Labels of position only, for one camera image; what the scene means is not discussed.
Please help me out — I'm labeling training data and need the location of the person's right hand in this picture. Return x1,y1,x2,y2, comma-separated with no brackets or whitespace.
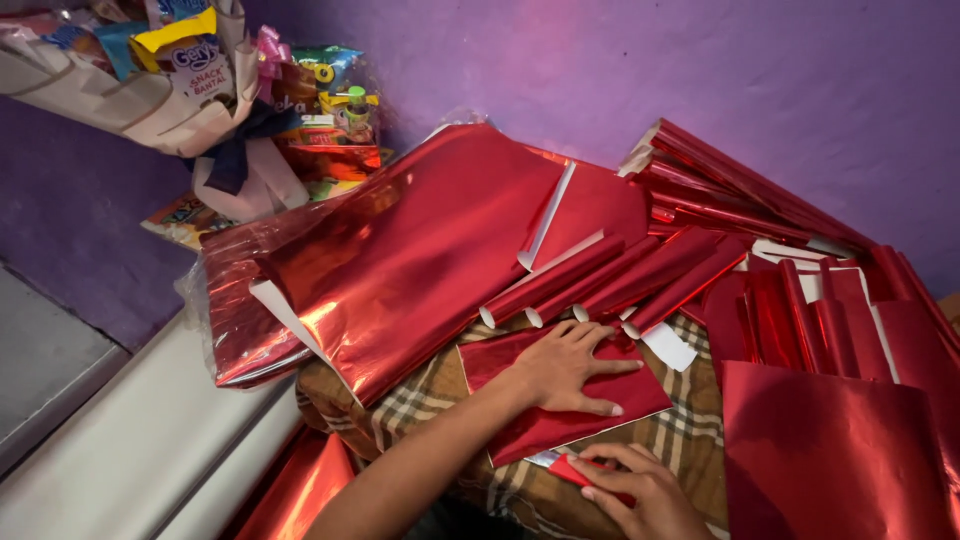
566,442,719,540

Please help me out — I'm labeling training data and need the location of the wide flat red foil sheet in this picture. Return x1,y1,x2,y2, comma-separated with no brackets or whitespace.
721,360,960,540

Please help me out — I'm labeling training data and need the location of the brown plaid cloth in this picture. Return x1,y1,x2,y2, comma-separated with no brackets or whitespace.
294,311,732,540

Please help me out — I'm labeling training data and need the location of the snack bouquet with navy ribbon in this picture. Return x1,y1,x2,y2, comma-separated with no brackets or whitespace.
187,43,385,224

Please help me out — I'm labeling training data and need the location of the white wrapped snack bouquet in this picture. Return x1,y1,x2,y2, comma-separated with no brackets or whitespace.
0,0,264,160

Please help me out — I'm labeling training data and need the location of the small red foil sheet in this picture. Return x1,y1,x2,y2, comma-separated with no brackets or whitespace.
457,322,674,468

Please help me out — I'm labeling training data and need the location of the white paper strip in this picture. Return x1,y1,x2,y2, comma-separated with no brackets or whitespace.
639,321,700,374

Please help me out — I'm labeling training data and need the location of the heap of curled foil sheets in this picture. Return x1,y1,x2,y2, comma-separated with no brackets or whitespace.
701,243,960,385

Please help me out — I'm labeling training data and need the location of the pink ribbon bow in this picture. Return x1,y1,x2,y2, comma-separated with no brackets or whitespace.
255,24,294,102

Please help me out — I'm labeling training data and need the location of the person's left hand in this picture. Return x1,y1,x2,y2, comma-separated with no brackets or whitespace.
512,321,645,418

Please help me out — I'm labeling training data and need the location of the glossy red foil sheet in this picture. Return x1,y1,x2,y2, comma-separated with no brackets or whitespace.
228,429,359,540

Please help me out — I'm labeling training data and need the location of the large red foil sheet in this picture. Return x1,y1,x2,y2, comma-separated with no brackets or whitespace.
249,123,569,410

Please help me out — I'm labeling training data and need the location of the short red foil roll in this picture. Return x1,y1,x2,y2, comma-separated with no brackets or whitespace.
480,232,627,330
525,236,663,329
621,236,751,340
572,226,723,324

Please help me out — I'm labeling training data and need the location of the colourful snack packet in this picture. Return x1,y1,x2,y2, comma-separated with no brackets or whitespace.
140,191,243,252

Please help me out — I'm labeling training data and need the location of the bundle of long foil rolls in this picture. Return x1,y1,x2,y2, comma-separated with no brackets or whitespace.
617,117,879,260

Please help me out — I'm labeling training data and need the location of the red foil piece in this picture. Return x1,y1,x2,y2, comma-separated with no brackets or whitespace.
525,450,639,507

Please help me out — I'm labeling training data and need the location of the plastic bag of red foil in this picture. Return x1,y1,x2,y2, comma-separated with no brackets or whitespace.
174,201,361,391

